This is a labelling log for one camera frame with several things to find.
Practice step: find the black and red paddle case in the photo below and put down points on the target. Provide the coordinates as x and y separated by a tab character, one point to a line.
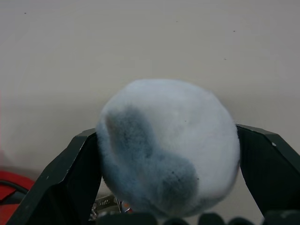
14	178

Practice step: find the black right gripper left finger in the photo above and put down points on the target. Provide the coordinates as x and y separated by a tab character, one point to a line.
68	178

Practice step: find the white grey plush ball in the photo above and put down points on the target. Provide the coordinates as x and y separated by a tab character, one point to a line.
175	117

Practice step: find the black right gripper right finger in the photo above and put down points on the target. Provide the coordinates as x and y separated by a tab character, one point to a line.
269	168

